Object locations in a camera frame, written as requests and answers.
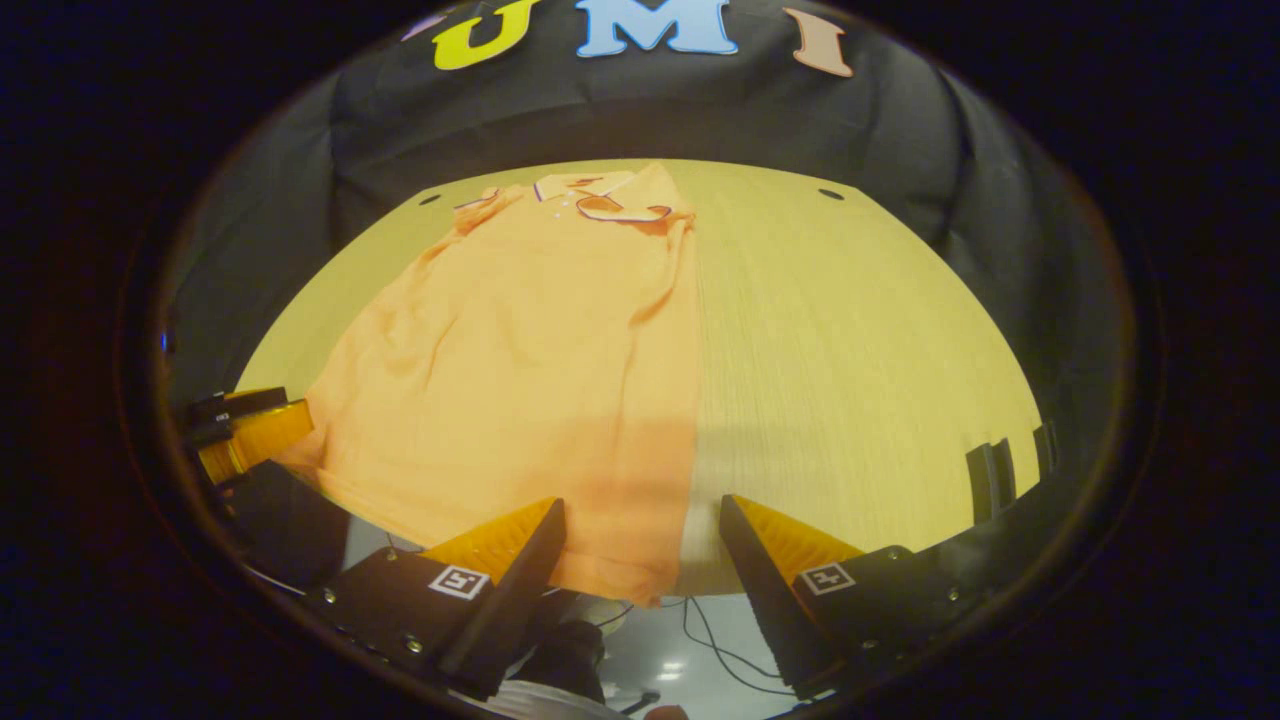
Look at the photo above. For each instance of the black backdrop cloth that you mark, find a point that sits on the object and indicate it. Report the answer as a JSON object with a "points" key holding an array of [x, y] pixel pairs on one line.
{"points": [[620, 110]]}

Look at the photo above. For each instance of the dark rounded object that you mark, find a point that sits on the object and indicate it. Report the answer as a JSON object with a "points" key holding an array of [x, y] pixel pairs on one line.
{"points": [[285, 520]]}

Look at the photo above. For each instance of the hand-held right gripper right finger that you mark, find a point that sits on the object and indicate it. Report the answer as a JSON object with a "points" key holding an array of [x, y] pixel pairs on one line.
{"points": [[765, 600]]}

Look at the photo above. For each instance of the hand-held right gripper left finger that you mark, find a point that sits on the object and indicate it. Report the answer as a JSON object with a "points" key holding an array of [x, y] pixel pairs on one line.
{"points": [[515, 600]]}

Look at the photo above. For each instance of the orange T-shirt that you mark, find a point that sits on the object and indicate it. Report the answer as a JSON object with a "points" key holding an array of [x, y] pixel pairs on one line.
{"points": [[520, 380]]}

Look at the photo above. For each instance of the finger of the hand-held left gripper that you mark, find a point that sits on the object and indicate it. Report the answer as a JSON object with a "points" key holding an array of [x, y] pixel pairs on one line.
{"points": [[210, 435], [245, 403]]}

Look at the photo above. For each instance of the dark bulky object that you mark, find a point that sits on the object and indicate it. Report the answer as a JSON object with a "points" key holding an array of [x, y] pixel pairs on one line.
{"points": [[565, 660]]}

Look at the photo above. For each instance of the white rounded object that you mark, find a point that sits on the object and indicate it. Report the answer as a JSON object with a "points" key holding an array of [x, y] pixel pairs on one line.
{"points": [[540, 700]]}

